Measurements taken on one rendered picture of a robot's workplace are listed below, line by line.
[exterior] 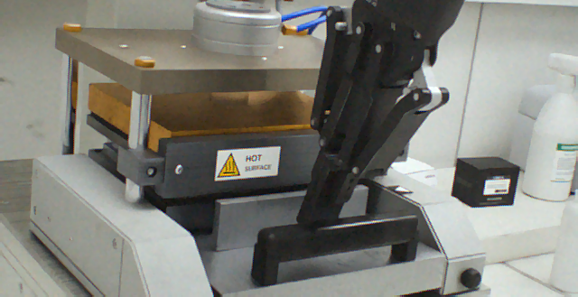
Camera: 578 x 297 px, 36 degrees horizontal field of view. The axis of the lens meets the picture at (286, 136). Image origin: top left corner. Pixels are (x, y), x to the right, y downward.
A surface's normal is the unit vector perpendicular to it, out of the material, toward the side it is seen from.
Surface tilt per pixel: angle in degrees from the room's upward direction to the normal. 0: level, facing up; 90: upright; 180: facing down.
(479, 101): 90
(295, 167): 90
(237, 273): 0
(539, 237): 90
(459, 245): 41
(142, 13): 90
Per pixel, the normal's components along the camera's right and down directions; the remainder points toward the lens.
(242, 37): 0.15, 0.27
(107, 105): -0.82, 0.05
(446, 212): 0.45, -0.55
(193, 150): 0.55, 0.27
